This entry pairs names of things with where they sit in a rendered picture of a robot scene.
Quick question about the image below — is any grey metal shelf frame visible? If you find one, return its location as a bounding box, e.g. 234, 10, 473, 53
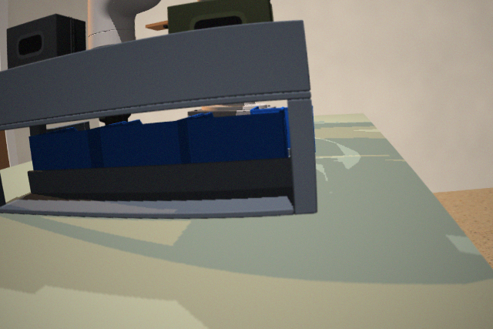
0, 20, 317, 219

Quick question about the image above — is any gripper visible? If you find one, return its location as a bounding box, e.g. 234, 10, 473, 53
99, 114, 131, 125

